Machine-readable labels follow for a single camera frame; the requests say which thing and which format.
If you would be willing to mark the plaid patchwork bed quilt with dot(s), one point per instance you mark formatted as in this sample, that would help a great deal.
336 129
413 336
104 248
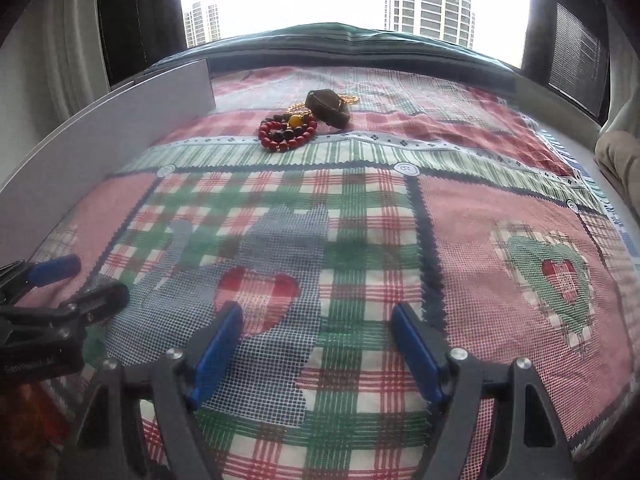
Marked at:
439 193

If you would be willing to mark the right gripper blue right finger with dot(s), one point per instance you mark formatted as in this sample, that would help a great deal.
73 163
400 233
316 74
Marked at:
425 351

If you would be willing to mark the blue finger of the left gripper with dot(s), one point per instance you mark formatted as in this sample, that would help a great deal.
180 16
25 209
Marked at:
20 277
90 302

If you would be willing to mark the white cardboard box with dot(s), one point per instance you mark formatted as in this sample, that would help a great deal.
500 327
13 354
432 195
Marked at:
101 138

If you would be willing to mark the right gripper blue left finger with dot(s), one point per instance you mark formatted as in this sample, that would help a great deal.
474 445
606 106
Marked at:
209 353

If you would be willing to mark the dark brown wooden comb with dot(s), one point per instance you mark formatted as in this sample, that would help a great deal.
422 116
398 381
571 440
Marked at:
327 106

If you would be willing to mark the beige cushion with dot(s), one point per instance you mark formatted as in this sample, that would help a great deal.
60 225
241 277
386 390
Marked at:
617 156

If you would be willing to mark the red bead bracelet amber bead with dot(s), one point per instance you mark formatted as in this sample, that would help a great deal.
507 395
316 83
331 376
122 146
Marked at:
286 132

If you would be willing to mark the white curtain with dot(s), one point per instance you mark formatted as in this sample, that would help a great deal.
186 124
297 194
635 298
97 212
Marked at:
73 52

